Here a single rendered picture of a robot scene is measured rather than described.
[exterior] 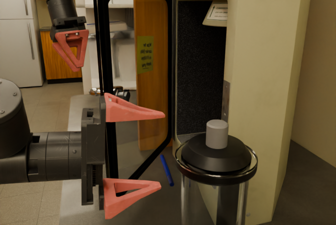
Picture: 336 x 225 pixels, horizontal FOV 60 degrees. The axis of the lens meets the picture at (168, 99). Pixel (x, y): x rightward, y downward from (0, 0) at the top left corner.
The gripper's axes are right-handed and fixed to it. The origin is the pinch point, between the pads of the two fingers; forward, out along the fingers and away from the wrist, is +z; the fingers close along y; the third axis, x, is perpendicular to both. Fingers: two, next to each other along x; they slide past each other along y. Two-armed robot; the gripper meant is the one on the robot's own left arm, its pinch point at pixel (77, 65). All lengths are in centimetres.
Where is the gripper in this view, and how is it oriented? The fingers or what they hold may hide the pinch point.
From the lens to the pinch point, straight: 67.5
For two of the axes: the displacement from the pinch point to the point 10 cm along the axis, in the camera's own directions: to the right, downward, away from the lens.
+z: 2.6, 9.7, 0.0
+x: -8.6, 2.3, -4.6
